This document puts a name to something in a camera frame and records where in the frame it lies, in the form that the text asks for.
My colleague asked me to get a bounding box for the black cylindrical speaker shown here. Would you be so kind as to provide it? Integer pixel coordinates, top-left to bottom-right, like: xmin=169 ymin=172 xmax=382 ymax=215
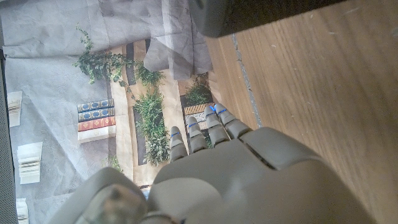
xmin=187 ymin=0 xmax=349 ymax=39

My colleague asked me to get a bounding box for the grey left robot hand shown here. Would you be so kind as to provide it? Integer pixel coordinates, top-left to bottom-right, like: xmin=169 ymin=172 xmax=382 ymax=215
xmin=46 ymin=103 xmax=377 ymax=224

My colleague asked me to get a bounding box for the printed fabric backdrop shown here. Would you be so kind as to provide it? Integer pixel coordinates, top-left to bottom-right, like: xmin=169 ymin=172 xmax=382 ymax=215
xmin=0 ymin=0 xmax=218 ymax=224

